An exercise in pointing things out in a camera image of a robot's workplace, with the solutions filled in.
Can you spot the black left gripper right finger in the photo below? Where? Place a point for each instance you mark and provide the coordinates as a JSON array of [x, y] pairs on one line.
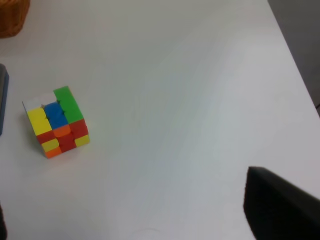
[[275, 209]]

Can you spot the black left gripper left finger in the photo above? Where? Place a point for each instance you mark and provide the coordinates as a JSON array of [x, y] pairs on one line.
[[2, 225]]

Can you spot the orange woven plastic basket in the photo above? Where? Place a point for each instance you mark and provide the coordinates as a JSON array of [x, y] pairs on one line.
[[13, 14]]

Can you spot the colourful puzzle cube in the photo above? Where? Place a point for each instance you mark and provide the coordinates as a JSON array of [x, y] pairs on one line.
[[57, 121]]

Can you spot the grey whiteboard eraser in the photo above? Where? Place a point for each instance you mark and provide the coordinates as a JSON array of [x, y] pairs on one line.
[[4, 84]]

